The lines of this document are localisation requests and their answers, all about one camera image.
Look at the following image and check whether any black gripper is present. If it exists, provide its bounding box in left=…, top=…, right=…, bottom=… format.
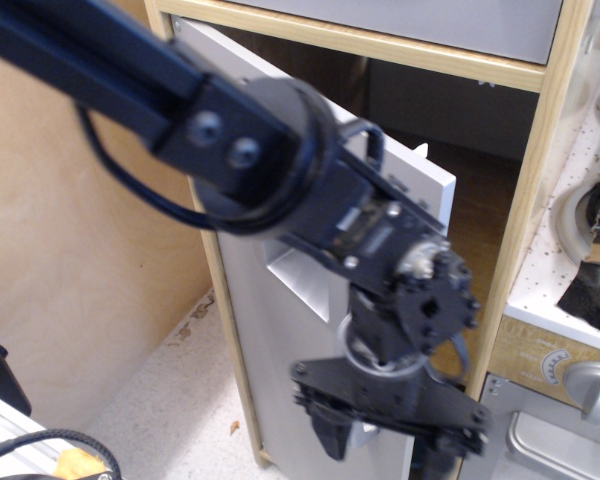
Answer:
left=291, top=357, right=493, bottom=479

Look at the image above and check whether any silver fridge door handle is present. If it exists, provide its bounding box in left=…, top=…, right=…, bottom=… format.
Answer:
left=347, top=421, right=379, bottom=449

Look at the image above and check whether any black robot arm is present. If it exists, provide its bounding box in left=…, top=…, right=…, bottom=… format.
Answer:
left=0, top=1, right=493, bottom=479

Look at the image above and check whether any grey oven door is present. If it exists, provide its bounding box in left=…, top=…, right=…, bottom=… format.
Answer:
left=459, top=374, right=600, bottom=480

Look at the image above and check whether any silver ice dispenser panel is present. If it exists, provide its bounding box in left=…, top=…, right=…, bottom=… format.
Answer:
left=263, top=240, right=348, bottom=323

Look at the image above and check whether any silver oven knob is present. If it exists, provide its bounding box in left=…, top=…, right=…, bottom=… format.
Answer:
left=563, top=361, right=600, bottom=427

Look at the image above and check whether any black torn tape piece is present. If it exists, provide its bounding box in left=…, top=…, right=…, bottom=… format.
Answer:
left=556, top=181, right=600, bottom=331

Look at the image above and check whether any white speckled stove top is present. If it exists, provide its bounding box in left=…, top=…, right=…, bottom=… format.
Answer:
left=504, top=44, right=600, bottom=351

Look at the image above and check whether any orange tape scrap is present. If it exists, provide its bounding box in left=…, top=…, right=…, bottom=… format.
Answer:
left=53, top=448, right=108, bottom=479

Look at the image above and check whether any black box at left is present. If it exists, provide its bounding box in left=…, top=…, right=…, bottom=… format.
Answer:
left=0, top=345, right=32, bottom=416

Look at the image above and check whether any grey freezer door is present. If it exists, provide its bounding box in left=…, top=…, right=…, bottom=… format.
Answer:
left=245, top=0, right=562, bottom=64

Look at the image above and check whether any wooden toy kitchen frame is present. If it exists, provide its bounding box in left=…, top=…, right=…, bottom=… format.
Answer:
left=143, top=0, right=600, bottom=480

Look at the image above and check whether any silver oven door handle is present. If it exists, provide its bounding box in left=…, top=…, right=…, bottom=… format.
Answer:
left=506, top=412, right=600, bottom=479

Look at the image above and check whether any aluminium rail base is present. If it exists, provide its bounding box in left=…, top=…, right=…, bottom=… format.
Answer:
left=0, top=399, right=74, bottom=478

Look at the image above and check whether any black braided cable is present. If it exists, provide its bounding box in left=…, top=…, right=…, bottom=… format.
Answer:
left=0, top=428, right=122, bottom=480

